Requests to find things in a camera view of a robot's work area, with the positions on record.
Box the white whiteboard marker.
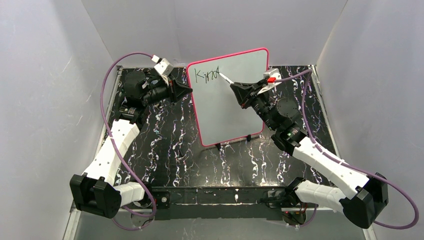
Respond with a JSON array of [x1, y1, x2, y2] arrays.
[[219, 72, 234, 85]]

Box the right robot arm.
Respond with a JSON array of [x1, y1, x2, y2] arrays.
[[230, 79, 388, 229]]

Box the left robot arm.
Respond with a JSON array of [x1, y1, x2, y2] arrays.
[[69, 69, 193, 219]]

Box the pink framed whiteboard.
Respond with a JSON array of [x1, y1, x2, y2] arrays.
[[186, 47, 269, 147]]

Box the metal whiteboard stand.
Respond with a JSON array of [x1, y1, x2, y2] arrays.
[[201, 133, 261, 152]]

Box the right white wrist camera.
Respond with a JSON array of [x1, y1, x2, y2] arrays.
[[258, 68, 282, 94]]

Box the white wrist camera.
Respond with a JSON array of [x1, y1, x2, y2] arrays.
[[258, 68, 282, 94], [153, 58, 174, 86]]

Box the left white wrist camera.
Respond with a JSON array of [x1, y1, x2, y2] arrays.
[[153, 58, 174, 86]]

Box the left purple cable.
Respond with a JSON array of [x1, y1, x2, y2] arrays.
[[99, 50, 163, 232]]

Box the purple cable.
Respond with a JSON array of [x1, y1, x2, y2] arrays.
[[273, 68, 420, 231], [99, 50, 163, 232]]

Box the aluminium front rail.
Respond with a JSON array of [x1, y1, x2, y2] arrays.
[[70, 187, 369, 213]]

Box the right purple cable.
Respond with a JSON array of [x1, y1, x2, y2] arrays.
[[273, 68, 420, 231]]

